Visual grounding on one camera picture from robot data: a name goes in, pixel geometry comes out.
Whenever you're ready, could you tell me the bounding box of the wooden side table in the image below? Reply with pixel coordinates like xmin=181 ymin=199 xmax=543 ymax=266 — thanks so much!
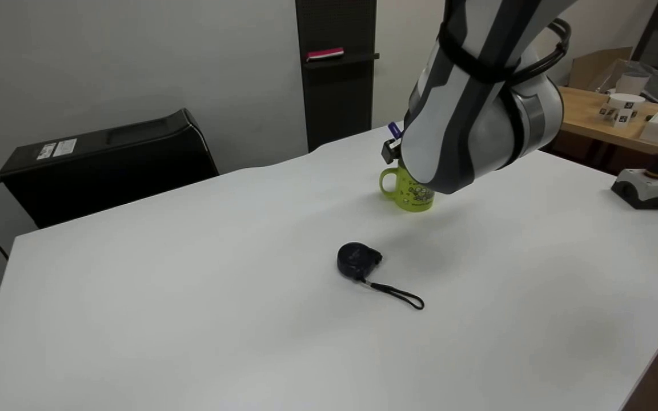
xmin=549 ymin=84 xmax=658 ymax=167

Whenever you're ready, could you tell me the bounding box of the small white tagged cube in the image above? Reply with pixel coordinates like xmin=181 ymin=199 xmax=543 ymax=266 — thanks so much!
xmin=597 ymin=89 xmax=649 ymax=125

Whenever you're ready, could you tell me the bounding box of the clear plastic container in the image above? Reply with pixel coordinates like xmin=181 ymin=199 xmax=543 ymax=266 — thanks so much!
xmin=611 ymin=60 xmax=658 ymax=103

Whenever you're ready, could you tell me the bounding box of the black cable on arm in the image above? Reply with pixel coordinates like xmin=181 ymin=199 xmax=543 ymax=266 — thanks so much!
xmin=436 ymin=15 xmax=574 ymax=86

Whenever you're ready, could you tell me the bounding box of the green ceramic mug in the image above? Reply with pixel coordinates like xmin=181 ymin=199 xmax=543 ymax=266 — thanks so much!
xmin=376 ymin=164 xmax=439 ymax=214

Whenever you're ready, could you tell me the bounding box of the black tape measure with strap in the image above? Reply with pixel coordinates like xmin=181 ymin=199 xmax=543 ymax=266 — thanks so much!
xmin=334 ymin=240 xmax=427 ymax=312

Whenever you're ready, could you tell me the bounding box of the brown cardboard box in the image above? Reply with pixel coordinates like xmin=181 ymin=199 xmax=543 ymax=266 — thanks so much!
xmin=564 ymin=46 xmax=638 ymax=93

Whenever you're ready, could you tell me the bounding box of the grey and black button device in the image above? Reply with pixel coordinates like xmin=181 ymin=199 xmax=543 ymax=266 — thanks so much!
xmin=611 ymin=167 xmax=658 ymax=213

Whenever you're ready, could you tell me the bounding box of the pink flat item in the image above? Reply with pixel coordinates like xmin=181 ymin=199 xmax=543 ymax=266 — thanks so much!
xmin=303 ymin=46 xmax=348 ymax=63

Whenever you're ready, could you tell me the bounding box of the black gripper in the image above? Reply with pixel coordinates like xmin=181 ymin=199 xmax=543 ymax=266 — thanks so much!
xmin=379 ymin=136 xmax=405 ymax=167

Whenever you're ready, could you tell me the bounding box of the black tall cabinet column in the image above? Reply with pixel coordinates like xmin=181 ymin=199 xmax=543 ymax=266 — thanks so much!
xmin=293 ymin=0 xmax=382 ymax=153

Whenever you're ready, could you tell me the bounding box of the black computer tower case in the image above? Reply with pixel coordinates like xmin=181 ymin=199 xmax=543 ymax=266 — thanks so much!
xmin=0 ymin=108 xmax=221 ymax=230

